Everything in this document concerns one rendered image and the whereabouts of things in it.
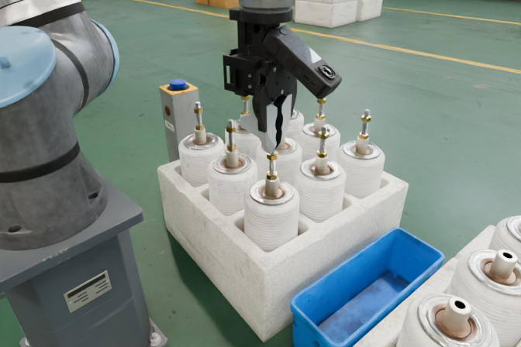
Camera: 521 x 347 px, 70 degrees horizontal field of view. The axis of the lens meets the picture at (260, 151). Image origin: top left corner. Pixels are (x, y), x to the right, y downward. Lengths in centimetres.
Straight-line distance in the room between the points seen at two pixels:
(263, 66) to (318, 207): 30
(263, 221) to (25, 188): 34
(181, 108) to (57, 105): 47
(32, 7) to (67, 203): 25
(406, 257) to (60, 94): 68
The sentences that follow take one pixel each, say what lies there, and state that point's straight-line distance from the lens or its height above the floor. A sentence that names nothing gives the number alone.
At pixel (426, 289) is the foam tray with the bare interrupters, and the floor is 18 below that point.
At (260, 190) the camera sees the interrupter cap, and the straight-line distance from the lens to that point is 64.
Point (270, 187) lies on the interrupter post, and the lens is 62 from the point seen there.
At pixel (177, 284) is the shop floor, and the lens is 84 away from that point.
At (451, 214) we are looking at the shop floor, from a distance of 111.
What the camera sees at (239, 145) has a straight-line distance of 83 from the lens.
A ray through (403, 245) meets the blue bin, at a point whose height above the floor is 9.
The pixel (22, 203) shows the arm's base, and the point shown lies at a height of 36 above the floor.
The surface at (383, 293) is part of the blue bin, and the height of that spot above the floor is 0.
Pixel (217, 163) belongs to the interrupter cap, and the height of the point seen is 25.
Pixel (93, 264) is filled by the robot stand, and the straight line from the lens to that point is 56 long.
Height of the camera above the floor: 62
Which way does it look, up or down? 29 degrees down
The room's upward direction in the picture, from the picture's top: straight up
